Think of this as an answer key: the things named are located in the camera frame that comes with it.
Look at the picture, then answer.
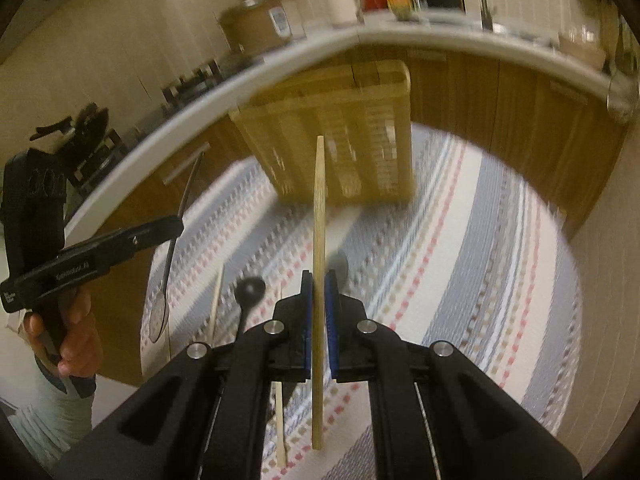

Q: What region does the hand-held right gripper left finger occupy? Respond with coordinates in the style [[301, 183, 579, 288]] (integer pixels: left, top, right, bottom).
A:
[[52, 270, 316, 480]]

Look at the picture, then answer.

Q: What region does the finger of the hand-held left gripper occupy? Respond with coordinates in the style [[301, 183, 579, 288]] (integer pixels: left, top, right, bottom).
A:
[[112, 215, 185, 266]]

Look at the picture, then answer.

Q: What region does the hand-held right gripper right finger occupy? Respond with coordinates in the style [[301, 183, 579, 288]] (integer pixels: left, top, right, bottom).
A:
[[324, 267, 583, 480]]

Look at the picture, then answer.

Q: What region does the black spoon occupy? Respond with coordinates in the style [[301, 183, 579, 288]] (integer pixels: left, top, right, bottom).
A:
[[234, 277, 267, 347]]

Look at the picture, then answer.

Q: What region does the metal spoon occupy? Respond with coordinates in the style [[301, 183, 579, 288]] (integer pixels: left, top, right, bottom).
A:
[[148, 152, 204, 344]]

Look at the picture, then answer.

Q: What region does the wooden chopstick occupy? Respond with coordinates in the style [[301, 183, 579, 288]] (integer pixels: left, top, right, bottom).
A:
[[312, 136, 326, 450], [207, 265, 226, 346], [273, 285, 286, 469]]

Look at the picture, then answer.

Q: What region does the yellow plastic utensil basket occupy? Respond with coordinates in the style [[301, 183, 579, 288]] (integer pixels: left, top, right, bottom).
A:
[[229, 59, 416, 206]]

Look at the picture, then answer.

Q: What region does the person's left forearm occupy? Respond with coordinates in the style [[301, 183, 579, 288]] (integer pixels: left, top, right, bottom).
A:
[[0, 357, 96, 471]]

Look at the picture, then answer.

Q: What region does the person's left hand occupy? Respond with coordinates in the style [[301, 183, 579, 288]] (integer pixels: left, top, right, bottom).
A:
[[22, 290, 104, 379]]

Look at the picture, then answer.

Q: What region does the black wok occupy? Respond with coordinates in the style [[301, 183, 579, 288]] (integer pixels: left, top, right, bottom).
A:
[[30, 102, 111, 149]]

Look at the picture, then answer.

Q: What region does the striped woven table mat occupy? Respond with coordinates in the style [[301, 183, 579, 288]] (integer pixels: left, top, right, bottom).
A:
[[140, 124, 584, 480]]

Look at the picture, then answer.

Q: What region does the black gas stove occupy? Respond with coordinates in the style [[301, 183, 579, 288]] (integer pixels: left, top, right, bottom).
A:
[[65, 59, 227, 187]]

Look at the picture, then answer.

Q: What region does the brown rice cooker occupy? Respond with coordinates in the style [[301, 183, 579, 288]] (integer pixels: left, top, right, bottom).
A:
[[219, 0, 294, 54]]

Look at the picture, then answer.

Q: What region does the wooden kitchen counter cabinet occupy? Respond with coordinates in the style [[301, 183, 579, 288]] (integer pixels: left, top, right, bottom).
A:
[[62, 24, 631, 386]]

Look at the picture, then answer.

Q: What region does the cream electric kettle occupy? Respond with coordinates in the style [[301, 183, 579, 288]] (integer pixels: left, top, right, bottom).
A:
[[326, 0, 366, 29]]

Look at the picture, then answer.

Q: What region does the pink plastic basin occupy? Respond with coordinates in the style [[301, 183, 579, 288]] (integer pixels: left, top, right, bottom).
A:
[[557, 29, 609, 69]]

